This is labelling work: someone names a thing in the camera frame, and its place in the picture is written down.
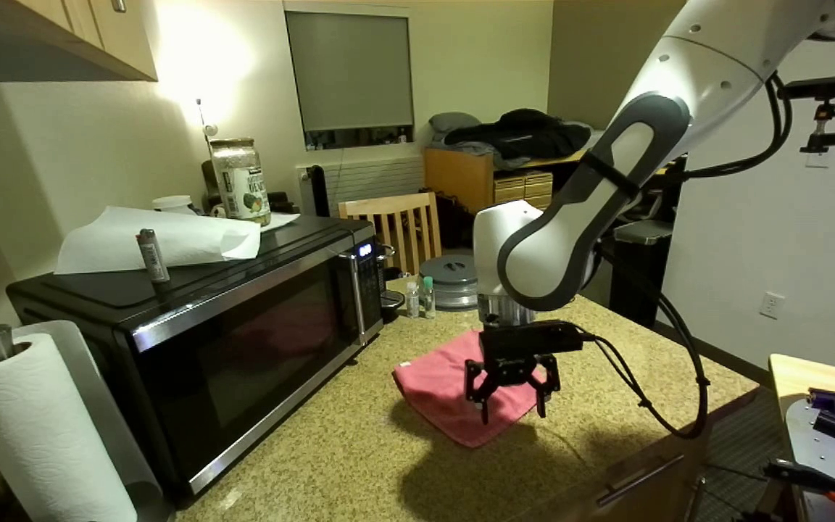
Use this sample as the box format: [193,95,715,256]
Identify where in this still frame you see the window with grey blind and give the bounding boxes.
[284,8,419,153]

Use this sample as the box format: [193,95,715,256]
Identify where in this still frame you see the black microwave oven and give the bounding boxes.
[6,213,388,504]

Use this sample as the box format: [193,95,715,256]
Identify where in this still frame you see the small green-capped bottle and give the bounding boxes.
[419,272,439,320]

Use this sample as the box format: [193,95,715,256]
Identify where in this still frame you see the light wooden tool table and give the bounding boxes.
[770,352,835,522]

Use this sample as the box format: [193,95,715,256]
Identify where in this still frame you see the light wooden wall cabinets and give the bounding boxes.
[0,0,162,84]

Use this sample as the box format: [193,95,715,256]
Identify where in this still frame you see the white paper towel roll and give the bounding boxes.
[0,320,167,522]

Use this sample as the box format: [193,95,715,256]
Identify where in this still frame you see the white paper sheet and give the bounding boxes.
[54,204,300,280]

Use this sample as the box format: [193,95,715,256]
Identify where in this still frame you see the small white bottle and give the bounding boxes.
[401,272,423,320]

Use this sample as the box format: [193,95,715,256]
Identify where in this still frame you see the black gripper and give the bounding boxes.
[462,316,587,426]

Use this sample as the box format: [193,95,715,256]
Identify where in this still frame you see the small grey tube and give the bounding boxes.
[133,226,174,288]

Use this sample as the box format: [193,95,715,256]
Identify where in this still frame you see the black orange pliers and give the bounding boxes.
[761,456,835,510]

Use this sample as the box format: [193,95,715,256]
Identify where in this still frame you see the glass jar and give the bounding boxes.
[209,136,274,226]

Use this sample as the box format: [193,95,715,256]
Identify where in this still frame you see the pink cloth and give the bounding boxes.
[391,329,542,452]

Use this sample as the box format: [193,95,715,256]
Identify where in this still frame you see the white wall outlet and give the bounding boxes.
[761,288,789,322]

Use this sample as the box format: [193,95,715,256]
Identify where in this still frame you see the wooden chair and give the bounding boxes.
[338,188,444,280]

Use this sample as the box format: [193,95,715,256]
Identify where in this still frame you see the black drink bottle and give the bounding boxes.
[304,166,333,220]

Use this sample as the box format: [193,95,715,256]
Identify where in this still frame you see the wooden counter base cabinet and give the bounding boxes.
[515,414,741,522]

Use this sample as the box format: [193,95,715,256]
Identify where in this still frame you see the grey plastic dome cover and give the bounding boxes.
[419,248,484,314]

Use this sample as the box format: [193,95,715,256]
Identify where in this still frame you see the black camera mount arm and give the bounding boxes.
[777,71,835,156]

